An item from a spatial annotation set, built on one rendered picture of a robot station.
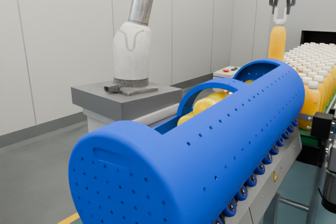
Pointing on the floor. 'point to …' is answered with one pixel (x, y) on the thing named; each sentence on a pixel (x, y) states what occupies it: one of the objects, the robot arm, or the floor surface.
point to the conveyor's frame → (314, 160)
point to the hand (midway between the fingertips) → (280, 15)
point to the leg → (271, 211)
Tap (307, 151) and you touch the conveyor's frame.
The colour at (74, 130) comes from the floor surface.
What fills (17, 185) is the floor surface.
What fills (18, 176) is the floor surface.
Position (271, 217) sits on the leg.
